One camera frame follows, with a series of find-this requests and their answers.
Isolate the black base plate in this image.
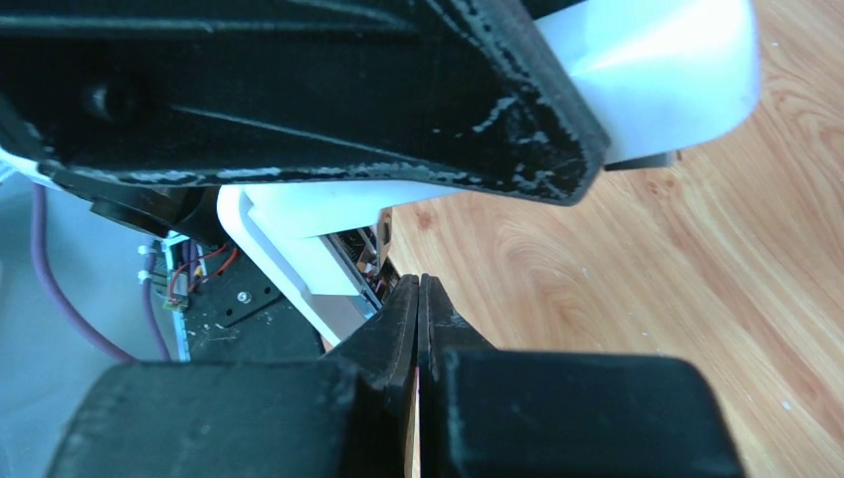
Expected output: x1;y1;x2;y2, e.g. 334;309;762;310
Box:
165;245;325;362

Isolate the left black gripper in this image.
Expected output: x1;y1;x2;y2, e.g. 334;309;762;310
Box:
1;1;610;246

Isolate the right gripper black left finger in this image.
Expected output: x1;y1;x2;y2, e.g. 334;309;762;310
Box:
47;275;419;477

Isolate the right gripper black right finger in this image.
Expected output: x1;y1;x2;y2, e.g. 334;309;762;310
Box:
417;275;745;477

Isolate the white stapler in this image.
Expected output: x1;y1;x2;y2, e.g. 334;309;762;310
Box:
217;1;760;344

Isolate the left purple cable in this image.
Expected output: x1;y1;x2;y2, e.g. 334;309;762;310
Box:
30;184;173;362

